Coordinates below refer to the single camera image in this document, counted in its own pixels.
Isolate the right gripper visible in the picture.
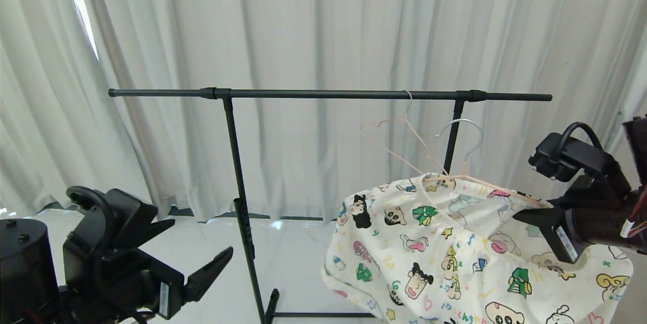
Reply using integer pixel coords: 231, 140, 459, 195
541, 198, 632, 265

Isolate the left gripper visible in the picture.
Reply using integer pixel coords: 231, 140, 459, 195
63, 219, 234, 320

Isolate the pink clothes hanger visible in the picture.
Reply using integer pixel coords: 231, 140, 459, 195
422, 119, 552, 209
359, 90, 450, 177

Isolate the cream printed garment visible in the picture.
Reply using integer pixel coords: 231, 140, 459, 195
321, 172, 633, 324

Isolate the black clothes rack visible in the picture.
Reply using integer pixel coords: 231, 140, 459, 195
108, 87, 553, 324

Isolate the white curtain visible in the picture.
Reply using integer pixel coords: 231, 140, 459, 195
0, 0, 647, 223

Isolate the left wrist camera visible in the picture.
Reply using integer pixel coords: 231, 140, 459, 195
101, 189, 160, 244

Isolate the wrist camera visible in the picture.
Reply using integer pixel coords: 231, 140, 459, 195
101, 189, 160, 244
528, 133, 632, 203

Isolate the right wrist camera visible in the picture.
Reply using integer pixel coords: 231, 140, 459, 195
528, 133, 632, 203

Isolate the black cable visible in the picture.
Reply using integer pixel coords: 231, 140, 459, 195
66, 186, 116, 244
558, 122, 605, 152

